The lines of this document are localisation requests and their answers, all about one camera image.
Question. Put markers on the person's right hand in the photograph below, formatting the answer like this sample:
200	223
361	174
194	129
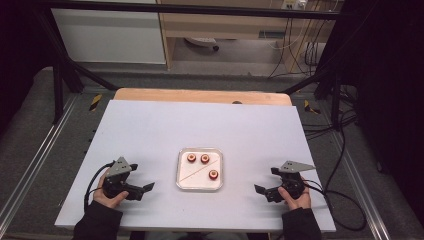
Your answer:
298	201

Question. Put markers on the white chair base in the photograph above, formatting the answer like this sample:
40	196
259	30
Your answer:
202	42

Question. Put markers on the white board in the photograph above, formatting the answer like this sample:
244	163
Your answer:
166	133

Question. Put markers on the white cabinet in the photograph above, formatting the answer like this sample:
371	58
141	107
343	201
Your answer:
110	36

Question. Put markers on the person's left hand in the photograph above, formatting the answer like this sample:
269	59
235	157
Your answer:
107	199

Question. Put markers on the light wooden desk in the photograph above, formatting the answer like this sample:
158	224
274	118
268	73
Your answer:
226	28

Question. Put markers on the yellow black floor tape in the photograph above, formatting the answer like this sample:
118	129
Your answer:
95	102
310	107

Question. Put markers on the black metal frame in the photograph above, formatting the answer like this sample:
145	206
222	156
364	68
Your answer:
200	9

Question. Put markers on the white power strip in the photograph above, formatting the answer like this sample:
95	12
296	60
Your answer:
294	4

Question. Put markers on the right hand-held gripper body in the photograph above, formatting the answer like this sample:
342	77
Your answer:
293	181

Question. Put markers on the aluminium floor rail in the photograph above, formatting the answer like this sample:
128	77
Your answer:
36	156
360	186

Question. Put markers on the square metal tray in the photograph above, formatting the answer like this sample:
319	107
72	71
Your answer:
200	183

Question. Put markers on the wooden table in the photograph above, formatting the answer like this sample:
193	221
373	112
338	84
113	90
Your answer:
200	96

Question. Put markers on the thin wooden skewer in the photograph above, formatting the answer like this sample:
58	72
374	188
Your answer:
199	172

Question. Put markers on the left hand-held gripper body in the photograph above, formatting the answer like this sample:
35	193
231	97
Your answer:
116	170

